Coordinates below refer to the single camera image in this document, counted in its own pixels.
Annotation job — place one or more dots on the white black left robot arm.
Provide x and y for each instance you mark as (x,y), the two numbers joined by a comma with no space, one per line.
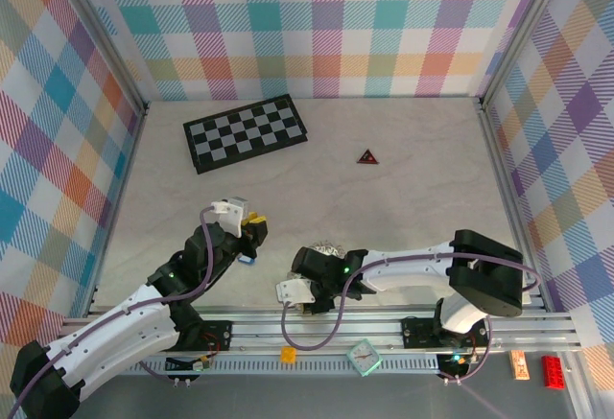
(110,332)

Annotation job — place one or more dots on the aluminium frame post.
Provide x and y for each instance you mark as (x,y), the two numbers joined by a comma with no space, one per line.
(527,30)
(101,35)

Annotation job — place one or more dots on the aluminium mounting rail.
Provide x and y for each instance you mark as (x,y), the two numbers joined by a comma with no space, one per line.
(312,332)

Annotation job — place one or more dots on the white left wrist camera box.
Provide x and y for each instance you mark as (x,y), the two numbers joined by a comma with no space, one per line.
(230,210)

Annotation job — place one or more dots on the aluminium table side rail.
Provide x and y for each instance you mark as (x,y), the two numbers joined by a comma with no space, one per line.
(512,198)
(122,189)

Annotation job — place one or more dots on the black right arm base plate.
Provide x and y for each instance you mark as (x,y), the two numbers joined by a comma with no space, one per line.
(417,332)

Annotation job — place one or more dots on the red toy brick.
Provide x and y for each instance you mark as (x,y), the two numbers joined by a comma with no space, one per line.
(554,371)

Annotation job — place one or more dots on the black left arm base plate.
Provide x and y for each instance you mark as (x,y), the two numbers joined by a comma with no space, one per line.
(216,332)

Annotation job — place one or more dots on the blue key tag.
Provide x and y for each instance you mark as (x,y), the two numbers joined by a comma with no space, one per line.
(246,260)

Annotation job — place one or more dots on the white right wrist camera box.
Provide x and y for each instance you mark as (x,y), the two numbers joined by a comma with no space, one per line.
(295,290)

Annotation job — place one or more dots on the red black triangle piece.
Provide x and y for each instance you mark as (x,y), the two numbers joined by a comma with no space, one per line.
(368,157)

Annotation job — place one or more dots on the black grey chessboard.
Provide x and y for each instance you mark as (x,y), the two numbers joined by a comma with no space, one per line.
(244,133)

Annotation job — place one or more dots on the teal square clock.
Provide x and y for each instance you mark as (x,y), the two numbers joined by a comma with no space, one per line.
(363,356)

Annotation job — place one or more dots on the yellow toy brick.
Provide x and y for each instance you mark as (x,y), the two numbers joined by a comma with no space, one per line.
(289,355)

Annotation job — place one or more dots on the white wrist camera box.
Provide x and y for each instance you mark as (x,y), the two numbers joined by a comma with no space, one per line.
(230,210)
(295,290)

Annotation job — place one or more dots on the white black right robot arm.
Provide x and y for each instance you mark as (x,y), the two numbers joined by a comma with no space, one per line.
(408,275)

